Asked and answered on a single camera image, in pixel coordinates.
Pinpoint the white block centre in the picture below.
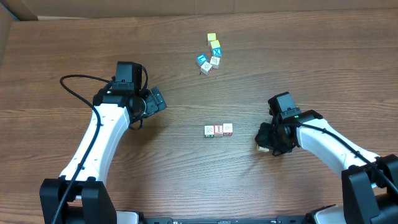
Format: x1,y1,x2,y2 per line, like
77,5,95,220
200,62,213,75

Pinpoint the blue picture block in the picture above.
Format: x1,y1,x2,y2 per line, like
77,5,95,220
196,54,208,67

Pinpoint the white green block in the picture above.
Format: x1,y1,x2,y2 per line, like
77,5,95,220
256,145,269,152
204,125,215,138

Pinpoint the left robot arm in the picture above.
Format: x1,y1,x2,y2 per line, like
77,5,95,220
39,62,167,224

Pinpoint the blue X block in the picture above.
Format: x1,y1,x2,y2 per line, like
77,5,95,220
212,47,223,58

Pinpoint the red I block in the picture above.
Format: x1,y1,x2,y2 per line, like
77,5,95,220
214,124,224,137

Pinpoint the red circle block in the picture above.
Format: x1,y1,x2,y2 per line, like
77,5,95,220
223,123,233,136

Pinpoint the yellow block far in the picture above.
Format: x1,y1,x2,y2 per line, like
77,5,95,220
207,32,216,45

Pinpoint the yellow block near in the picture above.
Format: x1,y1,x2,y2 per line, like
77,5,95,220
210,40,221,49

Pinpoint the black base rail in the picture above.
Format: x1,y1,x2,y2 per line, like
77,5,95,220
138,215,307,224

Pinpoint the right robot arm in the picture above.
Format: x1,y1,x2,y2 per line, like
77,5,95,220
255,92,397,224

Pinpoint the yellow block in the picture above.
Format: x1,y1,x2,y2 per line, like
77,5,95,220
207,32,216,45
210,40,221,49

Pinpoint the white block right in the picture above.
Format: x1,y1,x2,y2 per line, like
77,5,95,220
210,56,221,69

